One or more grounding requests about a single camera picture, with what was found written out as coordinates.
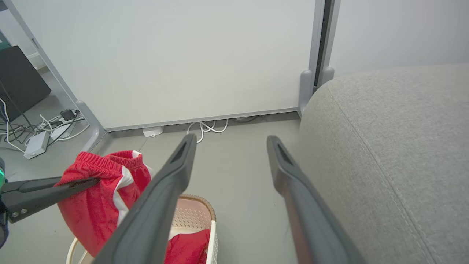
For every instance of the black box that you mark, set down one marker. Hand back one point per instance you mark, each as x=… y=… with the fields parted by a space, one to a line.
x=20 y=80

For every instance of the grey fabric sofa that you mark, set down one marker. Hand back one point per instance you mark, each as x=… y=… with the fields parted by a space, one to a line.
x=395 y=157

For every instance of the red shorts with white stripe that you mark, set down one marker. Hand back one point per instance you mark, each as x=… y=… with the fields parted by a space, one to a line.
x=91 y=212

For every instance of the grey partition foot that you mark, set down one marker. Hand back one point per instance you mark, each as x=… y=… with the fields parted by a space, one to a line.
x=326 y=75
x=305 y=91

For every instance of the black power adapter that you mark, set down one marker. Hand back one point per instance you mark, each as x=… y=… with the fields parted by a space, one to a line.
x=67 y=115

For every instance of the large white partition panel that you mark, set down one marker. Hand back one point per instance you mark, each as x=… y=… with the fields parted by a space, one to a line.
x=172 y=58

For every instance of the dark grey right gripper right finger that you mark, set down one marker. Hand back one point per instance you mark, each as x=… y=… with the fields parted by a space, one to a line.
x=315 y=227

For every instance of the red shirt with white trim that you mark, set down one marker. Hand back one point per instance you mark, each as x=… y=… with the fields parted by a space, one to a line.
x=187 y=249

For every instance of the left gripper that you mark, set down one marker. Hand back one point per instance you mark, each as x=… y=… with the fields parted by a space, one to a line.
x=2 y=227

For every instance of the cream perforated laundry basket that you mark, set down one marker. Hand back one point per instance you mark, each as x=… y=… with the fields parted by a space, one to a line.
x=194 y=216

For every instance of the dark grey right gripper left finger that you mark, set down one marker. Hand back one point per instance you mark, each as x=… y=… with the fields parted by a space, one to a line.
x=146 y=220

